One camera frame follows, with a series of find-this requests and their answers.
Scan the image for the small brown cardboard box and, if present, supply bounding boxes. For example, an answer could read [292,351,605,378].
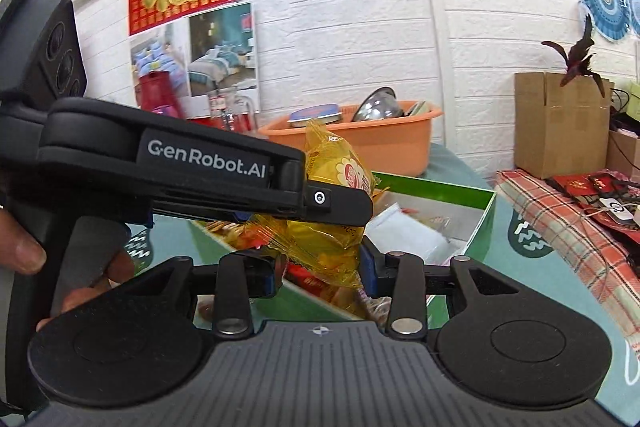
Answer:
[605,129,640,181]

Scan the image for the red envelopes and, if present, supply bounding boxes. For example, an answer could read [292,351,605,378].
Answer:
[547,174,640,229]

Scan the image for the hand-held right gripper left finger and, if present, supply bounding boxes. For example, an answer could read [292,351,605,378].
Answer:
[111,251,289,341]

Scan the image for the clear white plastic packet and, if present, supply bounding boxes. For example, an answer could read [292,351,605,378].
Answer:
[369,204,467,266]

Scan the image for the dark purple plant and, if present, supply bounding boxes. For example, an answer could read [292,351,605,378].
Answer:
[541,14,607,98]

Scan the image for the person's left hand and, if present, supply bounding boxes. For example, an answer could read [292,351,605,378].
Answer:
[0,206,137,334]

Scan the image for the white charger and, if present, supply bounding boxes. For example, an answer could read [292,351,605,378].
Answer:
[597,199,637,226]

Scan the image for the bedroom wall poster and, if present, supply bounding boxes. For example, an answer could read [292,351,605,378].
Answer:
[129,2,259,102]

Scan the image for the blue lidded container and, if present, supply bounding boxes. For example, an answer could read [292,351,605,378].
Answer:
[287,105,342,128]

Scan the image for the red plaid cloth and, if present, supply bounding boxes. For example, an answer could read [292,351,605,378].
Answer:
[494,169,640,339]

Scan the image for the red thermos jug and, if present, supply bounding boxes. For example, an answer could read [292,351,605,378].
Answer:
[137,71,187,120]

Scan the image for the orange plastic basin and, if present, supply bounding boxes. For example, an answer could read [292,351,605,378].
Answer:
[257,100,445,178]

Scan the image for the green cardboard box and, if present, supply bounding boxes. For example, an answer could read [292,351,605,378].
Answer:
[192,171,499,334]

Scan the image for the small light green box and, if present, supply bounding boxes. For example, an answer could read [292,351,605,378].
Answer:
[625,81,640,118]

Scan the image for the golden translucent snack packet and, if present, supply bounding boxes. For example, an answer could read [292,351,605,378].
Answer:
[249,119,385,289]

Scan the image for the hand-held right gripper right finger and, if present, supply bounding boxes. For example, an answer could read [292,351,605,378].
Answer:
[359,236,522,341]

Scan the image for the glass pitcher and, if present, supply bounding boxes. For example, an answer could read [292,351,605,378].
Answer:
[207,87,259,136]

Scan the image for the red snack packet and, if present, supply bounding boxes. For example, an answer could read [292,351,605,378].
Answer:
[284,264,352,304]

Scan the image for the metal bowl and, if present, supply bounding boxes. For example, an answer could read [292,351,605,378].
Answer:
[349,87,404,122]

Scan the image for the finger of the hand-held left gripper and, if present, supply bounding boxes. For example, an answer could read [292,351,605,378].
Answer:
[301,177,375,227]

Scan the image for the teal printed tablecloth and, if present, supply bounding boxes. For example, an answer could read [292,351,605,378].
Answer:
[120,142,640,427]

